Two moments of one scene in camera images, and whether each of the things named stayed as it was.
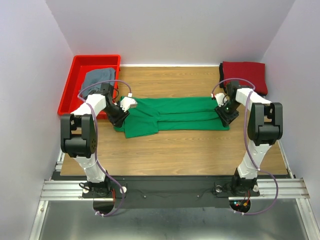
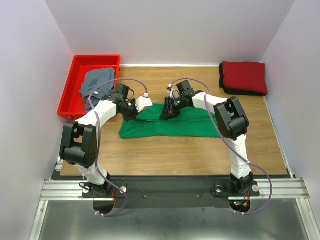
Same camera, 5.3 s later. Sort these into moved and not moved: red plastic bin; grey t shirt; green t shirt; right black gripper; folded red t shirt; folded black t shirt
Moved: right black gripper; green t shirt
Not moved: folded black t shirt; grey t shirt; folded red t shirt; red plastic bin
